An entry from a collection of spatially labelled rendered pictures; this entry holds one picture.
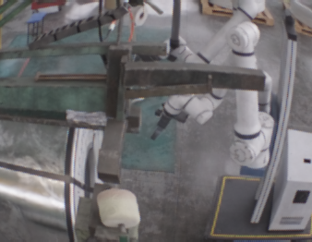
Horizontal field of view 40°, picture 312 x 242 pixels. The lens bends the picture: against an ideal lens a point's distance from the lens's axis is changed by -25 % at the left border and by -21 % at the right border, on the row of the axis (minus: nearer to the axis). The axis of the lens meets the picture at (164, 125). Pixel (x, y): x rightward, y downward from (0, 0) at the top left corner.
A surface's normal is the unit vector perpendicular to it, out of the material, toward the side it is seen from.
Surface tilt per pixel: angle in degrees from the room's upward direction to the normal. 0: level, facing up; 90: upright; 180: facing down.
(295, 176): 0
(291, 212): 90
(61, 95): 90
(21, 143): 29
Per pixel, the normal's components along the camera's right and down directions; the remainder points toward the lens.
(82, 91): -0.06, 0.58
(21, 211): -0.04, 0.20
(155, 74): 0.18, 0.58
